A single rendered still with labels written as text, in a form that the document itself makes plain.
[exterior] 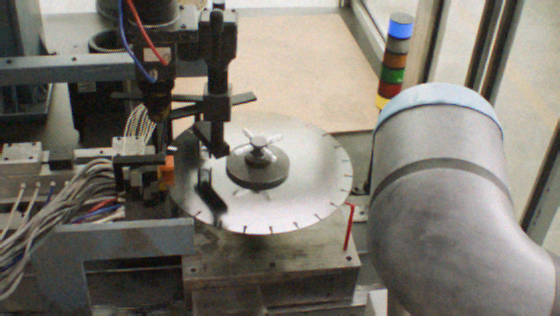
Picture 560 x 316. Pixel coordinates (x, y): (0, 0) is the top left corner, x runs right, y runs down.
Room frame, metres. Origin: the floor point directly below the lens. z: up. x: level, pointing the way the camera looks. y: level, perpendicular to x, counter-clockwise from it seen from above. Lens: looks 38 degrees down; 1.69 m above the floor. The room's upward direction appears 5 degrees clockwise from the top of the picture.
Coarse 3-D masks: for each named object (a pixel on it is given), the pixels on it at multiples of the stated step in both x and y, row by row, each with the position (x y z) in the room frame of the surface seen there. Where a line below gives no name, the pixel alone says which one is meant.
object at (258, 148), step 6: (246, 132) 0.92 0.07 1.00; (252, 138) 0.91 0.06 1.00; (258, 138) 0.90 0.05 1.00; (264, 138) 0.91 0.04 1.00; (270, 138) 0.91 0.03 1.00; (276, 138) 0.92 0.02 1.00; (282, 138) 0.92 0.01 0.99; (252, 144) 0.89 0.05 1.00; (258, 144) 0.89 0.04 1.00; (264, 144) 0.89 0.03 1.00; (240, 150) 0.87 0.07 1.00; (246, 150) 0.88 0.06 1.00; (252, 150) 0.89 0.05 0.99; (258, 150) 0.88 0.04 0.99; (264, 150) 0.88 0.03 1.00; (252, 156) 0.89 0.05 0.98; (258, 156) 0.88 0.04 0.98; (264, 156) 0.89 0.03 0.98; (270, 156) 0.87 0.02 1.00
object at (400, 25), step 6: (390, 18) 1.09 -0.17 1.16; (396, 18) 1.09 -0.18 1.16; (402, 18) 1.09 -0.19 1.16; (408, 18) 1.09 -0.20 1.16; (390, 24) 1.08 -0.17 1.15; (396, 24) 1.07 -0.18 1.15; (402, 24) 1.07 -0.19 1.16; (408, 24) 1.07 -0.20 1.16; (390, 30) 1.08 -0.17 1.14; (396, 30) 1.07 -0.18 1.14; (402, 30) 1.07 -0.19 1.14; (408, 30) 1.07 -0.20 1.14; (396, 36) 1.07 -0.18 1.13; (402, 36) 1.07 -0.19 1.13; (408, 36) 1.08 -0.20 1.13
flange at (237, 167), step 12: (228, 156) 0.91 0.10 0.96; (240, 156) 0.91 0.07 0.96; (276, 156) 0.91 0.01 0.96; (228, 168) 0.87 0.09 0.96; (240, 168) 0.87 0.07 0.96; (252, 168) 0.88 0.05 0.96; (264, 168) 0.88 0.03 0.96; (276, 168) 0.88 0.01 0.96; (288, 168) 0.89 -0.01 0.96; (240, 180) 0.85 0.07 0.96; (252, 180) 0.85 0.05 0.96; (264, 180) 0.85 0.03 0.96; (276, 180) 0.85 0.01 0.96
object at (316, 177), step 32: (224, 128) 1.00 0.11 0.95; (256, 128) 1.01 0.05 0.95; (288, 128) 1.01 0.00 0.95; (320, 128) 1.02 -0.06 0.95; (192, 160) 0.90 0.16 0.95; (224, 160) 0.90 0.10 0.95; (320, 160) 0.93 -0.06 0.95; (192, 192) 0.82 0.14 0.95; (224, 192) 0.82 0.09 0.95; (256, 192) 0.83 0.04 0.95; (288, 192) 0.84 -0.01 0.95; (320, 192) 0.84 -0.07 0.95; (224, 224) 0.75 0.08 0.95; (256, 224) 0.75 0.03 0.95; (288, 224) 0.76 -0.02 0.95
